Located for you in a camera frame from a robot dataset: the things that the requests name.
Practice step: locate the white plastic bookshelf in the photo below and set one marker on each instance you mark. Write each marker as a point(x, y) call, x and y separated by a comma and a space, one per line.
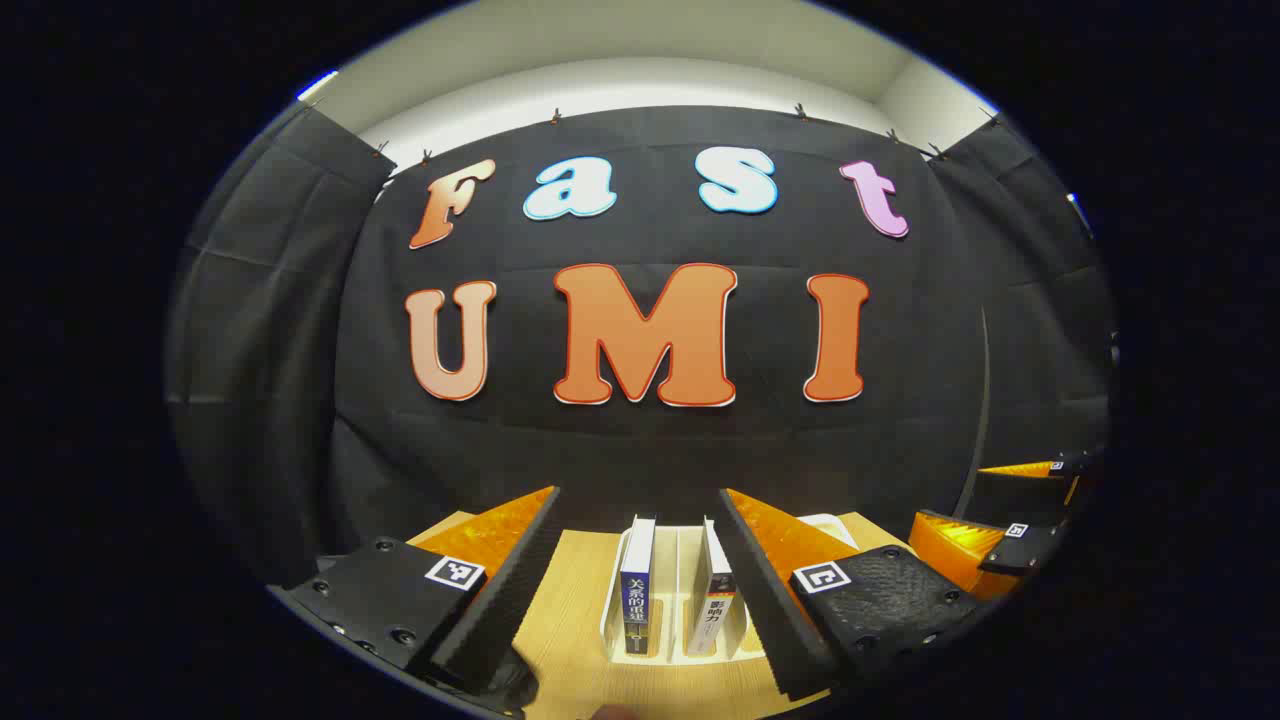
point(675, 570)

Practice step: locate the portrait cover white book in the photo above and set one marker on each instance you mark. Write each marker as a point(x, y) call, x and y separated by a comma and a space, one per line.
point(712, 610)

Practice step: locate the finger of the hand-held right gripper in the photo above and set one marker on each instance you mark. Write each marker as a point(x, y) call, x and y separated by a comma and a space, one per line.
point(1020, 550)
point(1030, 492)

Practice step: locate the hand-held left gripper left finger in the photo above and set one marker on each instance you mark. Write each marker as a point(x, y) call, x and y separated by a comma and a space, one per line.
point(510, 600)

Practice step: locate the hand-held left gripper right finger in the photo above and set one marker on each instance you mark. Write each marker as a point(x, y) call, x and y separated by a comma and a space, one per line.
point(770, 600)

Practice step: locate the blue spine book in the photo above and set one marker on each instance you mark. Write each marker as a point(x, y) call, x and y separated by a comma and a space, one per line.
point(637, 600)

